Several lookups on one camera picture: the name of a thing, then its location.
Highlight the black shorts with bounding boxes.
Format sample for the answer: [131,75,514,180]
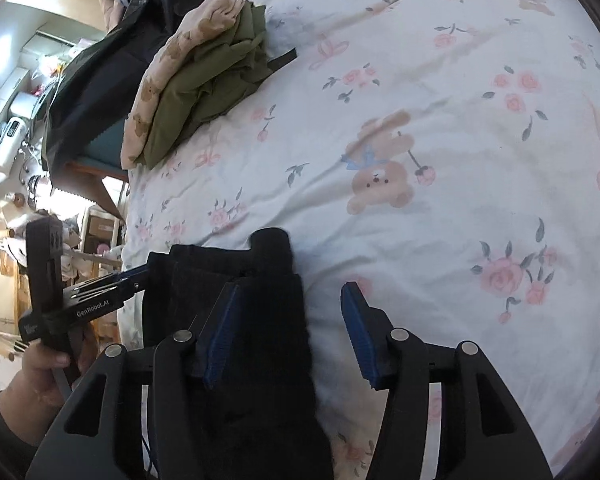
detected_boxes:
[142,228,334,479]

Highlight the person's left forearm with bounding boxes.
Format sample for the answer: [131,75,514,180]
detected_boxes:
[0,383,56,478]

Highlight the person's left hand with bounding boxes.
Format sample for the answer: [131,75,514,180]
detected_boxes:
[9,324,98,408]

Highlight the wooden nightstand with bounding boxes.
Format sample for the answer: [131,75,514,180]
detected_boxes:
[57,120,129,221]

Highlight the black plastic sheet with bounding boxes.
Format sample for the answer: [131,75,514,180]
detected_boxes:
[42,0,226,196]

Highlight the kitchen counter with clutter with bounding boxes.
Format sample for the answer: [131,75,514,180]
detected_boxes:
[0,26,96,230]

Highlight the olive green folded garment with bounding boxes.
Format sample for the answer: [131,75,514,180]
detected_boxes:
[134,1,297,168]

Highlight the white floral bed sheet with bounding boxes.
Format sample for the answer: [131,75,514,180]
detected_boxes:
[122,0,600,479]

